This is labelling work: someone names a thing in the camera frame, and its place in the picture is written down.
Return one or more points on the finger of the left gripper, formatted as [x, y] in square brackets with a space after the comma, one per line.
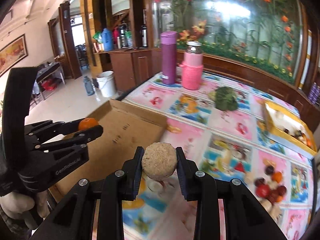
[46, 130]
[78, 138]

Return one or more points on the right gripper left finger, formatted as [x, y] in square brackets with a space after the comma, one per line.
[119, 186]

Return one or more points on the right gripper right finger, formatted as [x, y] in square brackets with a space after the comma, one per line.
[198, 186]

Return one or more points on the small orange mandarin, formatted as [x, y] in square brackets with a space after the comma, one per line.
[87, 123]

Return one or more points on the round beige rice cake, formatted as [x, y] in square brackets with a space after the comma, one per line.
[159, 160]

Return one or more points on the red cherry tomato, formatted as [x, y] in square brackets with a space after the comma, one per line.
[262, 191]

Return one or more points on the gloved left hand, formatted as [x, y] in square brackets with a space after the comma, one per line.
[14, 208]

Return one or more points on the cardboard tray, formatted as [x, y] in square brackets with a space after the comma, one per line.
[125, 128]

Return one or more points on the blue water bottle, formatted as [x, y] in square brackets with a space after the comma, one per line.
[88, 86]

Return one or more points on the dark side table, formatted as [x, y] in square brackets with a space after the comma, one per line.
[49, 76]

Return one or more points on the white plastic bucket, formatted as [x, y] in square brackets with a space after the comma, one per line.
[106, 84]

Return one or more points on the fruit print tablecloth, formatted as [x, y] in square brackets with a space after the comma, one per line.
[234, 144]

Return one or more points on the dark plum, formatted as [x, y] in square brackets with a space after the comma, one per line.
[269, 170]

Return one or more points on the orange mandarin rear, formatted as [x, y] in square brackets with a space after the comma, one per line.
[277, 177]

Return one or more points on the green leafy vegetable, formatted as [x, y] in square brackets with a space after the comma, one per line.
[225, 98]

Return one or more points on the yellow silver long box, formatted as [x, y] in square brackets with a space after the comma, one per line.
[288, 130]

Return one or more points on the blue kettle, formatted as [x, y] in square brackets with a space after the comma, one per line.
[107, 39]

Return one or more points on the pink sleeved jar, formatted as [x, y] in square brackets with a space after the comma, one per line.
[192, 66]

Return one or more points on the purple thermos bottle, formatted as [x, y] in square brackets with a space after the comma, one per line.
[169, 56]

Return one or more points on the purple spray cans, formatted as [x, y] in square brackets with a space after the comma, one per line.
[314, 93]

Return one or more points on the framed wall painting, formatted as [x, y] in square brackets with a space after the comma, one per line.
[13, 53]

